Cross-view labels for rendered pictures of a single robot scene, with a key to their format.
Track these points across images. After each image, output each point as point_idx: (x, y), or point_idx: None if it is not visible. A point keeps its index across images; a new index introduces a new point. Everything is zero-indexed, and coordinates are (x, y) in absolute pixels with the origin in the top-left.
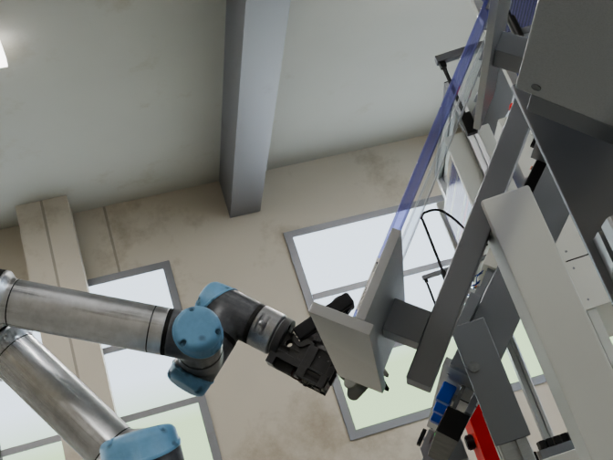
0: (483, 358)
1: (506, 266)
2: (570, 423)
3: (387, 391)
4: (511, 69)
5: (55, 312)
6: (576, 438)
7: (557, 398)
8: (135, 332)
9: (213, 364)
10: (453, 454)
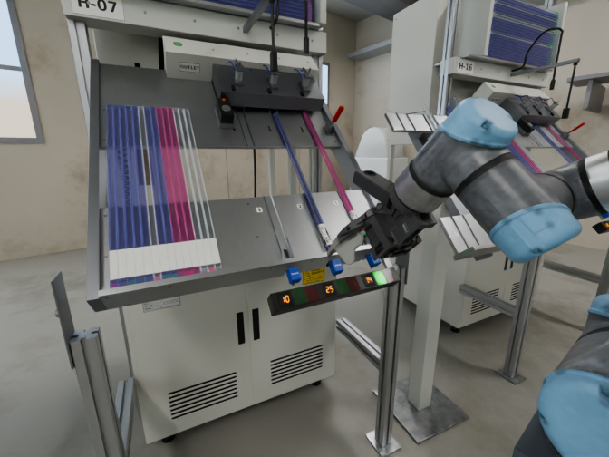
0: None
1: (450, 216)
2: (441, 270)
3: (328, 256)
4: (423, 134)
5: None
6: (440, 275)
7: (439, 262)
8: None
9: (480, 215)
10: (69, 328)
